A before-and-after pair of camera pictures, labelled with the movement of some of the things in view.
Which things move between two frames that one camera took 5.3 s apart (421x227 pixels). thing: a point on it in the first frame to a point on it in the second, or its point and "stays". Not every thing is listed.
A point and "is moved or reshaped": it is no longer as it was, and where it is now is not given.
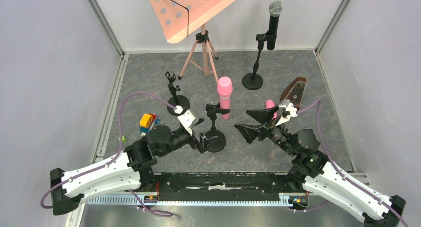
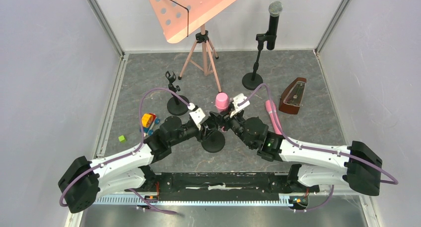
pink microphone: [269, 104] stays
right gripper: [249, 132] to [225, 116]
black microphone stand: [252, 81] stays
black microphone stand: [176, 100] stays
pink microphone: [225, 88] is moved or reshaped
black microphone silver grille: [275, 8] stays
